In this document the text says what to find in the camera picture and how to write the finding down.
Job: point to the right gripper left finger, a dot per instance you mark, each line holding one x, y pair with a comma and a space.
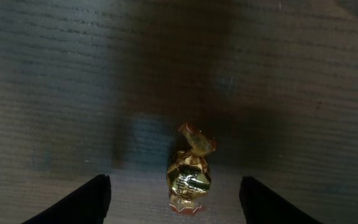
89, 205

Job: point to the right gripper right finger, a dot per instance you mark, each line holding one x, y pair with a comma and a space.
259, 208

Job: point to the gold candy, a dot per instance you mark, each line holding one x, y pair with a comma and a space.
188, 177

